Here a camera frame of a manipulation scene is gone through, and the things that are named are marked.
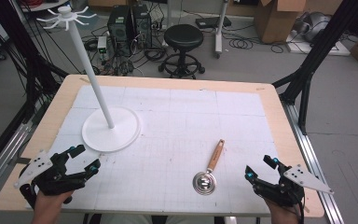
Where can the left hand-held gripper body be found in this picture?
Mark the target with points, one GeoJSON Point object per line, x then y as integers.
{"type": "Point", "coordinates": [45, 182]}

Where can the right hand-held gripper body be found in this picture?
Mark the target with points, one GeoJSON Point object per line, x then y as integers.
{"type": "Point", "coordinates": [292, 193]}

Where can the white hook rack stand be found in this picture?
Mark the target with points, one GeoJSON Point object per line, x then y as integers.
{"type": "Point", "coordinates": [105, 137]}

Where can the person's right hand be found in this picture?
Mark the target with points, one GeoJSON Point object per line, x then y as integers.
{"type": "Point", "coordinates": [282, 214]}

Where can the person's left hand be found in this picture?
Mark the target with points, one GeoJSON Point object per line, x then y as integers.
{"type": "Point", "coordinates": [48, 207]}

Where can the white grid mat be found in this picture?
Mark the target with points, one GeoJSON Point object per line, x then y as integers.
{"type": "Point", "coordinates": [174, 124]}

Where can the small grey power box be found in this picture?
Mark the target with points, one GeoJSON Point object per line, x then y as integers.
{"type": "Point", "coordinates": [102, 43]}

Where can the white flat board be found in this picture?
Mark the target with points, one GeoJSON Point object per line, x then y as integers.
{"type": "Point", "coordinates": [323, 48]}

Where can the black computer tower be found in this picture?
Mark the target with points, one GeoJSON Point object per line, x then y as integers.
{"type": "Point", "coordinates": [118, 28]}
{"type": "Point", "coordinates": [143, 25]}

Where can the large open cardboard box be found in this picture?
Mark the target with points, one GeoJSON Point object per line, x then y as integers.
{"type": "Point", "coordinates": [276, 21]}

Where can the white metal stand leg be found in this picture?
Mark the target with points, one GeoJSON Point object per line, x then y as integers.
{"type": "Point", "coordinates": [219, 31]}

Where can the grey round appliance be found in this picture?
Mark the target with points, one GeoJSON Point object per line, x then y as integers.
{"type": "Point", "coordinates": [315, 25]}

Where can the flat black device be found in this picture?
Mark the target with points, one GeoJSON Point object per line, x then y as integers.
{"type": "Point", "coordinates": [213, 21]}

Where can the black round stool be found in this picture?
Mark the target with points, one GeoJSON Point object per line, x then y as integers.
{"type": "Point", "coordinates": [183, 35]}

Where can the aluminium rail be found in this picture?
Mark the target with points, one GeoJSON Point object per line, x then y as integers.
{"type": "Point", "coordinates": [310, 155]}
{"type": "Point", "coordinates": [6, 155]}

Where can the black metal frame stand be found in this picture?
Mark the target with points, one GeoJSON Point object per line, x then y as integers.
{"type": "Point", "coordinates": [310, 62]}
{"type": "Point", "coordinates": [28, 62]}

